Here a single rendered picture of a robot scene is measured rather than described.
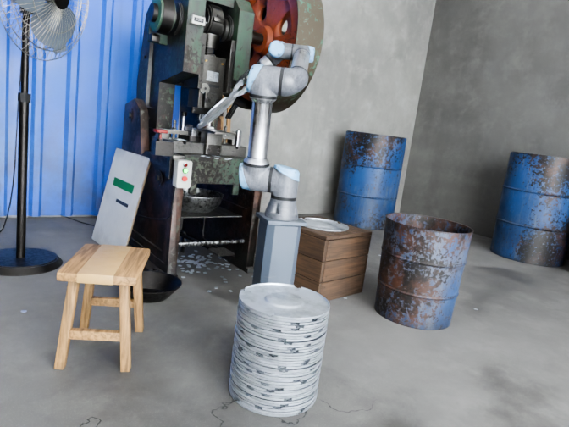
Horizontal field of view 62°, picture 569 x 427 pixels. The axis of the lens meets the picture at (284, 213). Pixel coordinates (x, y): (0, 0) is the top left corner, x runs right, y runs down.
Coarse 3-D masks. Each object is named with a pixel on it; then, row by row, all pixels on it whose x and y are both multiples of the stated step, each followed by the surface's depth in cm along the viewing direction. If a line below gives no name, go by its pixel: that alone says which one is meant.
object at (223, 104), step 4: (232, 92) 239; (236, 92) 244; (232, 96) 243; (224, 100) 237; (228, 100) 244; (232, 100) 254; (216, 104) 234; (220, 104) 239; (224, 104) 251; (228, 104) 255; (212, 108) 235; (216, 108) 240; (220, 108) 252; (224, 108) 258; (208, 112) 235; (212, 112) 239; (216, 112) 252; (220, 112) 257; (204, 116) 237; (208, 116) 242; (212, 116) 252; (216, 116) 259; (200, 120) 239; (204, 120) 243; (208, 120) 252; (212, 120) 260; (200, 124) 243; (204, 124) 252; (200, 128) 253
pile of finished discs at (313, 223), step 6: (312, 222) 258; (318, 222) 260; (324, 222) 262; (330, 222) 268; (336, 222) 269; (312, 228) 245; (318, 228) 248; (324, 228) 250; (330, 228) 252; (336, 228) 254; (342, 228) 256; (348, 228) 255
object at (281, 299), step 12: (252, 288) 157; (264, 288) 159; (276, 288) 160; (288, 288) 162; (300, 288) 163; (240, 300) 145; (252, 300) 147; (264, 300) 148; (276, 300) 148; (288, 300) 149; (300, 300) 150; (312, 300) 154; (324, 300) 155; (264, 312) 139; (276, 312) 140; (288, 312) 141; (300, 312) 142; (312, 312) 144; (324, 312) 145
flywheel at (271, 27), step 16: (256, 0) 288; (272, 0) 274; (288, 0) 256; (256, 16) 288; (272, 16) 275; (288, 16) 262; (272, 32) 274; (288, 32) 262; (256, 48) 282; (288, 64) 257
